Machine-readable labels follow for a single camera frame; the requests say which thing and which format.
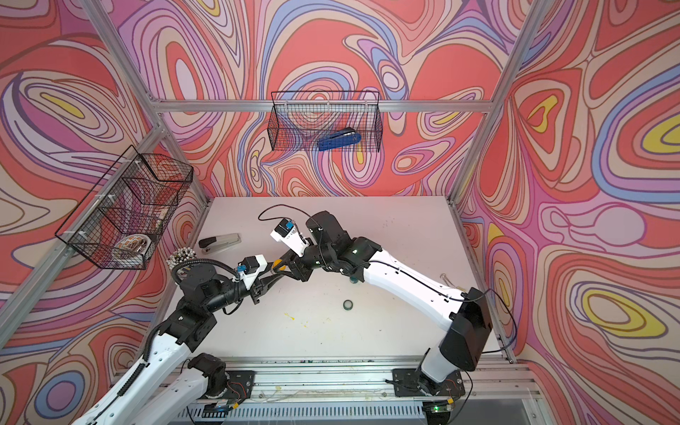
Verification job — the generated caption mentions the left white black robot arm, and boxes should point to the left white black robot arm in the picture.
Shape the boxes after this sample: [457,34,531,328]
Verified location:
[76,259,282,424]

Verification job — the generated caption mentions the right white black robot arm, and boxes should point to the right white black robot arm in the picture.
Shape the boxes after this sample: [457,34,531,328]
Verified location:
[271,211,492,384]

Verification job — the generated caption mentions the grey stapler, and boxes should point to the grey stapler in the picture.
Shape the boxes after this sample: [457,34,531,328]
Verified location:
[198,233,241,253]

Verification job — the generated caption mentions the cup of pencils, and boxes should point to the cup of pencils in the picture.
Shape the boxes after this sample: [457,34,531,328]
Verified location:
[166,247,197,270]

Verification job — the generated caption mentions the blue stapler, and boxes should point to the blue stapler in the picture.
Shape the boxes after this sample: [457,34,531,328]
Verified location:
[317,127,361,152]

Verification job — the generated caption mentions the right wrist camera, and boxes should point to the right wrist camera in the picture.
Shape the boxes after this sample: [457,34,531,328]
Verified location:
[270,218,309,257]

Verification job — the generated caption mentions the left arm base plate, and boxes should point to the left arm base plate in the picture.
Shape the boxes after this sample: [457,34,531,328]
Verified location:
[200,369,256,402]

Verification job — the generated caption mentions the back black wire basket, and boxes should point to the back black wire basket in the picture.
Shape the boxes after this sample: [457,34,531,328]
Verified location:
[267,90,384,153]

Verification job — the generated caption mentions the black wire basket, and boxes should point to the black wire basket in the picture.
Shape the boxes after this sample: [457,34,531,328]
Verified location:
[267,90,384,153]
[55,146,194,270]

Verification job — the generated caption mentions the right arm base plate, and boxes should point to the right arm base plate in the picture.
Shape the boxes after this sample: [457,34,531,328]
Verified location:
[385,368,466,400]

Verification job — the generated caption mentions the left black wire basket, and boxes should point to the left black wire basket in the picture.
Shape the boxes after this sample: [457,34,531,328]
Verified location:
[55,146,194,270]

